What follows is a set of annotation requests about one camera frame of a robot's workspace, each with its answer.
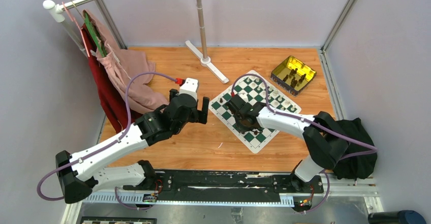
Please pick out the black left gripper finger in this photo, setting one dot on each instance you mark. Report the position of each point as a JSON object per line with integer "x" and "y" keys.
{"x": 173, "y": 94}
{"x": 203, "y": 113}

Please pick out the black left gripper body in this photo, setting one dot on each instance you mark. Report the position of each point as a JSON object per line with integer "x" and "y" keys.
{"x": 193, "y": 118}

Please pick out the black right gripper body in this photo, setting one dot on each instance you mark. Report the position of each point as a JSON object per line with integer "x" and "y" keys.
{"x": 241, "y": 126}

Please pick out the yellow tin box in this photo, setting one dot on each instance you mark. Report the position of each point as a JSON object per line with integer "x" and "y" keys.
{"x": 293, "y": 75}

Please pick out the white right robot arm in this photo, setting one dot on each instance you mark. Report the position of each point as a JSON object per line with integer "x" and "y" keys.
{"x": 324, "y": 138}

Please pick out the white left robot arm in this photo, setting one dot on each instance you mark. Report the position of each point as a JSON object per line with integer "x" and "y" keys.
{"x": 89, "y": 171}

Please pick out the white clothes rack stand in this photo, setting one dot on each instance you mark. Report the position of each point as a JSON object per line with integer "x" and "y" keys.
{"x": 202, "y": 54}

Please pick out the pink cloth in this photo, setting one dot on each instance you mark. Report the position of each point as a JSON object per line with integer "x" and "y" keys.
{"x": 126, "y": 67}

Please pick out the red cloth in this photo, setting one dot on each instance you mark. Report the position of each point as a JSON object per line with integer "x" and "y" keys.
{"x": 110, "y": 100}

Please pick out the green hanger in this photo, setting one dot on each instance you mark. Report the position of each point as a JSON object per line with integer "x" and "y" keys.
{"x": 94, "y": 33}

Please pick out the white rack bar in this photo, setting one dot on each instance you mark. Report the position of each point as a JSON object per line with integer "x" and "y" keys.
{"x": 56, "y": 11}

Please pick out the dark blue cylinder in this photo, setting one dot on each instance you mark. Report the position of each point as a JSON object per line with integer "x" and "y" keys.
{"x": 397, "y": 217}

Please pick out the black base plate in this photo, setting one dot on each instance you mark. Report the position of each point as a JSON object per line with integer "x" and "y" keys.
{"x": 226, "y": 186}

